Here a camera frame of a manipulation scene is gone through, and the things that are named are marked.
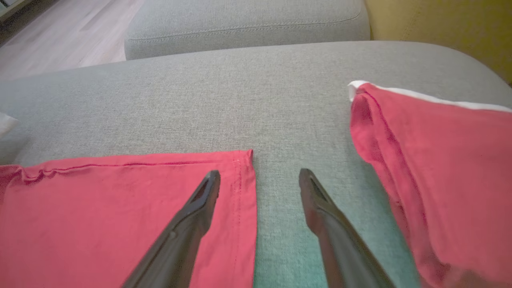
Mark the red basketball jersey with number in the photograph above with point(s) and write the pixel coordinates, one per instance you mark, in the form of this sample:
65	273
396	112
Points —
92	224

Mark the wide yellow sofa backrest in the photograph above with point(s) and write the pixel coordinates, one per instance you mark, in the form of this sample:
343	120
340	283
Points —
460	28

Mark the medium grey sofa seat cushion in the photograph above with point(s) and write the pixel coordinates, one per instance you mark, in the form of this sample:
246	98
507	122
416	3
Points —
240	20

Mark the red shorts with white trim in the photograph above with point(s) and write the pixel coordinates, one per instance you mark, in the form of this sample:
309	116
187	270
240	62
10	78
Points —
452	172

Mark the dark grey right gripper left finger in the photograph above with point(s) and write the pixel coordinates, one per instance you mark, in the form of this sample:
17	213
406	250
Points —
180	244

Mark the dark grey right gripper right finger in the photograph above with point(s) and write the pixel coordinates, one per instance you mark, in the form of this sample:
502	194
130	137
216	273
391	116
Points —
344	252

